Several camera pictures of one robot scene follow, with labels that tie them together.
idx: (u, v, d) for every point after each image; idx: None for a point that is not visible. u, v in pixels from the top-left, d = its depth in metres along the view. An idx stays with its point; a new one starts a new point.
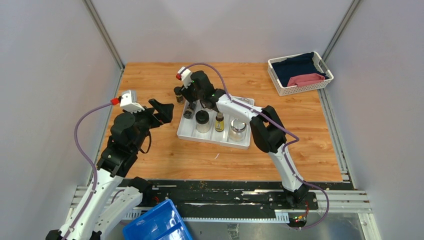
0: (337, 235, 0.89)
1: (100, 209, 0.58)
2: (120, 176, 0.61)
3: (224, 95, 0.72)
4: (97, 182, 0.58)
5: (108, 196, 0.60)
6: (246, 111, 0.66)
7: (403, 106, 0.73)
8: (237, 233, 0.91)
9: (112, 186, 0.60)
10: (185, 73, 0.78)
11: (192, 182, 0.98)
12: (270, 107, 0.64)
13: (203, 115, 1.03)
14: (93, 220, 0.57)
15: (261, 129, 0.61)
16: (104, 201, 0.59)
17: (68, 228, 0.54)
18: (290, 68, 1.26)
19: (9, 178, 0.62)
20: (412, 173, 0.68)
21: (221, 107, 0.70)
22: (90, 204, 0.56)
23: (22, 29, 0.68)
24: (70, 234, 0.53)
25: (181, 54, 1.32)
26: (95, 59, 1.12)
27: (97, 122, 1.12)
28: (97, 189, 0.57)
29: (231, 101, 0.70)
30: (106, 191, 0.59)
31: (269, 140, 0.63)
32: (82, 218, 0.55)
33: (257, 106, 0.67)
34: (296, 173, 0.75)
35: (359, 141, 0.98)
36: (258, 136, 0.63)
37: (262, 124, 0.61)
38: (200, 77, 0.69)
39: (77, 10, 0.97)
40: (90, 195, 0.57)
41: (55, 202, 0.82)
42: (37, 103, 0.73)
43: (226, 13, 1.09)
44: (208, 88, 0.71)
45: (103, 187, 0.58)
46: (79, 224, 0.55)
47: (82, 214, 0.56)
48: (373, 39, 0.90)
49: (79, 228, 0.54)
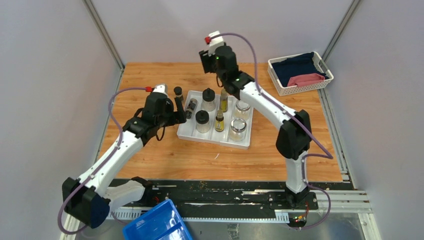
0: (337, 235, 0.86)
1: (120, 165, 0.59)
2: (143, 141, 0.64)
3: (251, 83, 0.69)
4: (123, 140, 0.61)
5: (128, 157, 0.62)
6: (276, 111, 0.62)
7: (403, 107, 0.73)
8: (237, 233, 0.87)
9: (135, 147, 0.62)
10: (216, 40, 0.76)
11: (192, 182, 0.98)
12: (304, 112, 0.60)
13: (203, 115, 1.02)
14: (111, 175, 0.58)
15: (291, 135, 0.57)
16: (125, 159, 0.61)
17: (89, 175, 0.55)
18: (290, 68, 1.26)
19: (10, 178, 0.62)
20: (412, 173, 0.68)
21: (247, 96, 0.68)
22: (113, 158, 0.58)
23: (22, 29, 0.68)
24: (90, 181, 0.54)
25: (181, 54, 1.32)
26: (95, 59, 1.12)
27: (97, 122, 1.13)
28: (122, 146, 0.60)
29: (259, 94, 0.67)
30: (129, 150, 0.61)
31: (294, 147, 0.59)
32: (104, 169, 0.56)
33: (290, 108, 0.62)
34: (305, 178, 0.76)
35: (359, 141, 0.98)
36: (284, 141, 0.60)
37: (293, 129, 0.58)
38: (228, 56, 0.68)
39: (76, 10, 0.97)
40: (115, 149, 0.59)
41: (55, 201, 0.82)
42: (37, 103, 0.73)
43: (226, 13, 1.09)
44: (233, 70, 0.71)
45: (127, 145, 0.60)
46: (100, 174, 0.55)
47: (104, 165, 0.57)
48: (374, 39, 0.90)
49: (100, 177, 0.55)
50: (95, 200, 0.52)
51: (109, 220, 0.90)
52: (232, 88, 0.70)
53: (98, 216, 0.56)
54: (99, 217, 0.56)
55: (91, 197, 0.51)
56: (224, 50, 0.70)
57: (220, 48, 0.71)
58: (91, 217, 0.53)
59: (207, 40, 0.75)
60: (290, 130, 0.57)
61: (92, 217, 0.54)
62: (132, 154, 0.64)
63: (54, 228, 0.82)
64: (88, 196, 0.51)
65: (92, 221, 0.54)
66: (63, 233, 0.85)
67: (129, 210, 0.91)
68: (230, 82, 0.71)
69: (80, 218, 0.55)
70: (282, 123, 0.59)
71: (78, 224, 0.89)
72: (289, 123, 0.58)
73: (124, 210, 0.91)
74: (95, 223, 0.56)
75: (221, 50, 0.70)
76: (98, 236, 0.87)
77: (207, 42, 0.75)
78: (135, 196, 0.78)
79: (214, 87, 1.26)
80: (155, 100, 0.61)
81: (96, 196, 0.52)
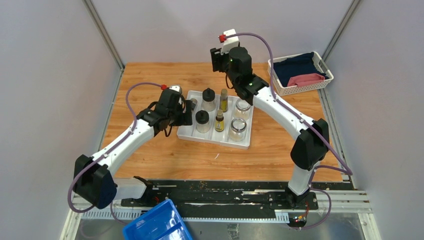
0: (337, 235, 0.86)
1: (130, 150, 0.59)
2: (153, 132, 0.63)
3: (265, 88, 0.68)
4: (136, 126, 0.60)
5: (139, 144, 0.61)
6: (293, 120, 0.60)
7: (403, 107, 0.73)
8: (237, 233, 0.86)
9: (146, 135, 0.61)
10: (231, 40, 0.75)
11: (192, 182, 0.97)
12: (322, 121, 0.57)
13: (202, 115, 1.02)
14: (122, 159, 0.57)
15: (310, 145, 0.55)
16: (135, 146, 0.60)
17: (103, 153, 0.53)
18: (290, 68, 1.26)
19: (10, 178, 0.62)
20: (412, 173, 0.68)
21: (260, 102, 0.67)
22: (127, 141, 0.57)
23: (23, 29, 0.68)
24: (103, 160, 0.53)
25: (181, 54, 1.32)
26: (95, 59, 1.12)
27: (97, 122, 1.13)
28: (135, 131, 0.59)
29: (274, 100, 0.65)
30: (141, 137, 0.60)
31: (311, 158, 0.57)
32: (117, 150, 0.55)
33: (307, 117, 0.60)
34: (310, 184, 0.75)
35: (359, 141, 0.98)
36: (300, 152, 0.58)
37: (312, 139, 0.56)
38: (243, 59, 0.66)
39: (77, 10, 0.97)
40: (128, 134, 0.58)
41: (55, 201, 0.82)
42: (37, 103, 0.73)
43: (226, 13, 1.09)
44: (247, 73, 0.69)
45: (141, 132, 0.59)
46: (113, 154, 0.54)
47: (117, 147, 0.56)
48: (374, 39, 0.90)
49: (113, 157, 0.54)
50: (107, 179, 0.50)
51: (109, 220, 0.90)
52: (244, 93, 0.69)
53: (106, 197, 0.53)
54: (105, 199, 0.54)
55: (103, 175, 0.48)
56: (240, 52, 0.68)
57: (235, 50, 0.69)
58: (99, 196, 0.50)
59: (221, 39, 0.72)
60: (308, 141, 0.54)
61: (100, 197, 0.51)
62: (143, 143, 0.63)
63: (53, 228, 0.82)
64: (100, 174, 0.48)
65: (99, 202, 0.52)
66: (63, 233, 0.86)
67: (129, 210, 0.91)
68: (243, 86, 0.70)
69: (86, 198, 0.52)
70: (300, 132, 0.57)
71: (78, 224, 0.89)
72: (307, 132, 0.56)
73: (123, 210, 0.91)
74: (101, 205, 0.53)
75: (234, 52, 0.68)
76: (98, 236, 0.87)
77: (221, 41, 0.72)
78: (134, 193, 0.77)
79: (214, 87, 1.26)
80: (170, 94, 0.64)
81: (108, 175, 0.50)
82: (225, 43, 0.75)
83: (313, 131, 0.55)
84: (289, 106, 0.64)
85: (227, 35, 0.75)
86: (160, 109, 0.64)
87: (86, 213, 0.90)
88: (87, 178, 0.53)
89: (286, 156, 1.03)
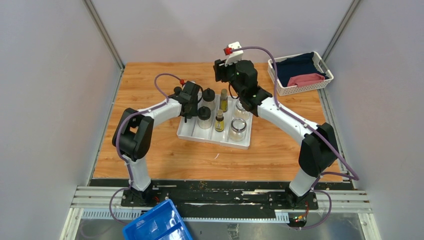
0: (337, 235, 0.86)
1: (161, 117, 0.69)
2: (180, 111, 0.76)
3: (268, 99, 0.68)
4: (170, 101, 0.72)
5: (167, 116, 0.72)
6: (297, 125, 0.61)
7: (404, 106, 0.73)
8: (237, 233, 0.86)
9: (174, 109, 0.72)
10: (236, 53, 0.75)
11: (192, 182, 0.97)
12: (327, 124, 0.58)
13: (204, 111, 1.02)
14: (157, 121, 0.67)
15: (315, 150, 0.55)
16: (165, 115, 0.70)
17: (147, 109, 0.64)
18: (290, 68, 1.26)
19: (10, 179, 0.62)
20: (413, 173, 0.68)
21: (264, 111, 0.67)
22: (163, 108, 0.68)
23: (22, 29, 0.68)
24: (148, 113, 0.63)
25: (181, 54, 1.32)
26: (95, 59, 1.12)
27: (97, 122, 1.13)
28: (169, 103, 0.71)
29: (278, 109, 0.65)
30: (172, 109, 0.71)
31: (319, 163, 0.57)
32: (157, 111, 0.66)
33: (311, 122, 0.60)
34: (311, 187, 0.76)
35: (359, 141, 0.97)
36: (307, 157, 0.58)
37: (317, 144, 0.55)
38: (249, 73, 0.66)
39: (76, 10, 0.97)
40: (164, 103, 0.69)
41: (55, 200, 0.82)
42: (37, 103, 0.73)
43: (226, 13, 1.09)
44: (252, 87, 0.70)
45: (172, 105, 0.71)
46: (154, 112, 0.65)
47: (157, 109, 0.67)
48: (374, 39, 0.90)
49: (153, 114, 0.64)
50: (150, 127, 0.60)
51: (109, 220, 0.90)
52: (249, 105, 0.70)
53: (142, 148, 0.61)
54: (141, 151, 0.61)
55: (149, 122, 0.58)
56: (246, 66, 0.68)
57: (243, 64, 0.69)
58: (141, 142, 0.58)
59: (227, 52, 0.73)
60: (313, 146, 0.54)
61: (141, 143, 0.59)
62: (169, 117, 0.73)
63: (54, 228, 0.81)
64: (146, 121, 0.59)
65: (138, 148, 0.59)
66: (62, 233, 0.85)
67: (129, 210, 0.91)
68: (248, 98, 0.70)
69: (126, 145, 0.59)
70: (304, 137, 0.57)
71: (78, 224, 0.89)
72: (312, 136, 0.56)
73: (123, 210, 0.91)
74: (138, 154, 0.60)
75: (240, 66, 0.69)
76: (98, 236, 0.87)
77: (227, 54, 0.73)
78: (138, 182, 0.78)
79: (214, 87, 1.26)
80: (193, 85, 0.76)
81: (151, 124, 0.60)
82: (230, 56, 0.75)
83: (318, 135, 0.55)
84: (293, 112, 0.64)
85: (232, 47, 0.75)
86: (184, 96, 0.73)
87: (86, 213, 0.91)
88: (126, 132, 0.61)
89: (287, 155, 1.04)
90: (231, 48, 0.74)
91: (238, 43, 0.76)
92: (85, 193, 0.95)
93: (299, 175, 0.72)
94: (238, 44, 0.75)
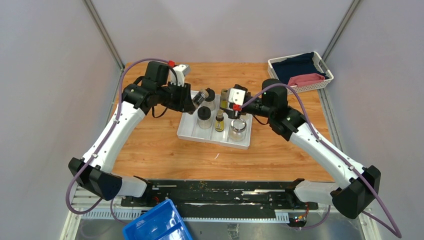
0: (337, 235, 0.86)
1: (120, 142, 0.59)
2: (143, 113, 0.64)
3: (305, 125, 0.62)
4: (121, 113, 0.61)
5: (129, 131, 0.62)
6: (340, 165, 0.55)
7: (404, 106, 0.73)
8: (237, 233, 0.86)
9: (135, 119, 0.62)
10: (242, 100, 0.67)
11: (192, 182, 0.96)
12: (375, 170, 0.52)
13: (204, 111, 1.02)
14: (115, 152, 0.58)
15: (360, 200, 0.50)
16: (125, 134, 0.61)
17: (92, 154, 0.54)
18: (290, 68, 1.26)
19: (10, 178, 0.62)
20: (412, 172, 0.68)
21: (300, 140, 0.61)
22: (115, 132, 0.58)
23: (23, 31, 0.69)
24: (95, 160, 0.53)
25: (181, 54, 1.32)
26: (95, 59, 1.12)
27: (97, 122, 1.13)
28: (121, 119, 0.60)
29: (317, 140, 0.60)
30: (129, 123, 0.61)
31: (360, 211, 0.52)
32: (106, 146, 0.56)
33: (356, 163, 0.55)
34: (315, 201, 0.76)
35: (359, 141, 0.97)
36: (349, 203, 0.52)
37: (364, 193, 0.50)
38: (279, 92, 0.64)
39: (76, 10, 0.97)
40: (114, 124, 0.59)
41: (56, 200, 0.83)
42: (37, 103, 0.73)
43: (226, 14, 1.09)
44: (281, 107, 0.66)
45: (127, 118, 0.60)
46: (103, 152, 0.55)
47: (105, 143, 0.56)
48: (374, 39, 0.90)
49: (103, 155, 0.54)
50: (103, 180, 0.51)
51: (109, 220, 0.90)
52: (281, 127, 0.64)
53: (111, 190, 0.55)
54: (111, 191, 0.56)
55: (98, 176, 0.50)
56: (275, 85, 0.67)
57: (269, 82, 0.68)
58: (104, 191, 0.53)
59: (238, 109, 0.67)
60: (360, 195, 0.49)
61: (105, 192, 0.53)
62: (135, 125, 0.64)
63: (53, 228, 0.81)
64: (95, 175, 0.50)
65: (106, 195, 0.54)
66: (62, 233, 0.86)
67: (129, 210, 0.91)
68: (279, 120, 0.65)
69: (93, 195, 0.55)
70: (350, 183, 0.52)
71: (78, 224, 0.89)
72: (360, 185, 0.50)
73: (123, 210, 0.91)
74: (109, 196, 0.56)
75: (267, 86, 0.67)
76: (98, 236, 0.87)
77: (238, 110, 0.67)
78: (134, 192, 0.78)
79: (214, 87, 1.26)
80: (156, 68, 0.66)
81: (103, 174, 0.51)
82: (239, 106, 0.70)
83: (366, 183, 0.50)
84: (333, 147, 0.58)
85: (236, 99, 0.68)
86: (147, 83, 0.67)
87: (86, 213, 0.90)
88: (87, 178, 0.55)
89: (287, 155, 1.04)
90: (237, 103, 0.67)
91: (233, 90, 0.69)
92: (85, 193, 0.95)
93: (314, 191, 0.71)
94: (233, 90, 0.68)
